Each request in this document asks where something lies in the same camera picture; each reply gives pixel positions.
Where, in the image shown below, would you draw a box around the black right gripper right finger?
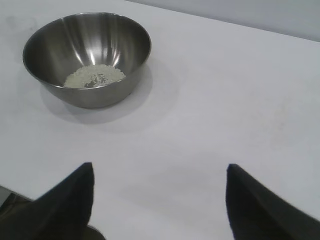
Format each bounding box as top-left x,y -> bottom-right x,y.
225,163 -> 320,240

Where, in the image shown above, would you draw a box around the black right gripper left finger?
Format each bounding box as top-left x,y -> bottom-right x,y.
14,162 -> 96,240

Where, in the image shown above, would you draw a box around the white rice grains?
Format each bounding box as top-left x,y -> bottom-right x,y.
62,63 -> 127,89

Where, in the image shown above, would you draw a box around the stainless steel mixing bowl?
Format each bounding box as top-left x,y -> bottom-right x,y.
22,11 -> 153,109

